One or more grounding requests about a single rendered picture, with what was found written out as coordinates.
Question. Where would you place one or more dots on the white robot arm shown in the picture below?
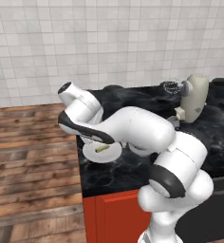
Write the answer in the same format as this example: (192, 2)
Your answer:
(139, 126)

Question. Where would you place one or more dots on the yellow butter stick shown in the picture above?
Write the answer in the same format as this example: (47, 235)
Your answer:
(101, 148)

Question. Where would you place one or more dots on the clear glass mixer bowl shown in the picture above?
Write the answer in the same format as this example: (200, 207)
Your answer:
(171, 86)

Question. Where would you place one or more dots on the white round plate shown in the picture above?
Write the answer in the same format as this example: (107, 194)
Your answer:
(99, 155)

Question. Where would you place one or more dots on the white shallow dish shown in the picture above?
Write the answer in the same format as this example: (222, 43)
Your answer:
(140, 152)

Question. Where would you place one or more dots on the red cupboard door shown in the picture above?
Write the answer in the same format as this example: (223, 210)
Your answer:
(120, 218)

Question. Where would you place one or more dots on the red cupboard side panel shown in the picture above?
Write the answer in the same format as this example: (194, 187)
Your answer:
(89, 220)

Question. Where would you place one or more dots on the black dishwasher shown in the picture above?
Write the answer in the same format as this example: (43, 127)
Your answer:
(213, 210)

